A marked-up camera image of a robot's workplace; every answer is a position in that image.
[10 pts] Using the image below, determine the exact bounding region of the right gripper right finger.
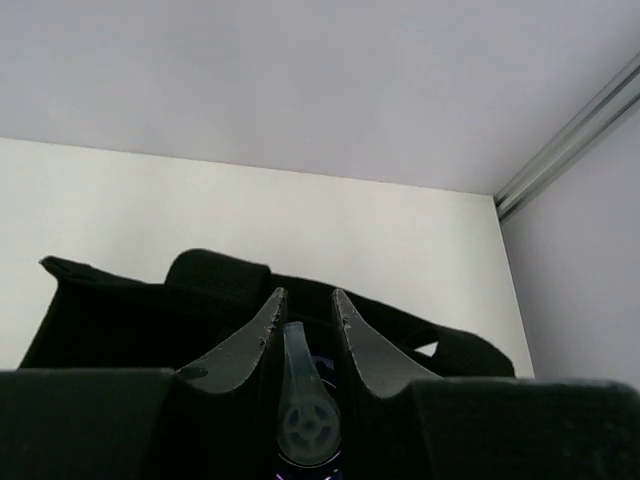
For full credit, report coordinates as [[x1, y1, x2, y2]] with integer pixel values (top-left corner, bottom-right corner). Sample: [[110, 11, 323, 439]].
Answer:
[[332, 290, 639, 479]]

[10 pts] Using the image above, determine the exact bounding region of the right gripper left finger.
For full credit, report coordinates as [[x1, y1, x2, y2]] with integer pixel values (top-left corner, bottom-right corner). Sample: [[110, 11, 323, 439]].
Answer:
[[1, 289, 287, 479]]

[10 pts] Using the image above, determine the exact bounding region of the orange bottle white pump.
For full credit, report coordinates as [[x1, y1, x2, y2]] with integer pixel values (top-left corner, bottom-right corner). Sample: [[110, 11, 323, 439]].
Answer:
[[275, 322, 344, 479]]

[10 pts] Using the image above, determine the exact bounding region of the black canvas bag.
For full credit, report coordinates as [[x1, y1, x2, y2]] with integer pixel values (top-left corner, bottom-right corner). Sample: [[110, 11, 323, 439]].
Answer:
[[22, 249, 515, 394]]

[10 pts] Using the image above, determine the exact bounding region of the right aluminium frame post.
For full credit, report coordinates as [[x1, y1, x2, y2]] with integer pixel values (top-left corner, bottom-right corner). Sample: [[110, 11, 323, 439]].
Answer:
[[494, 57, 639, 222]]

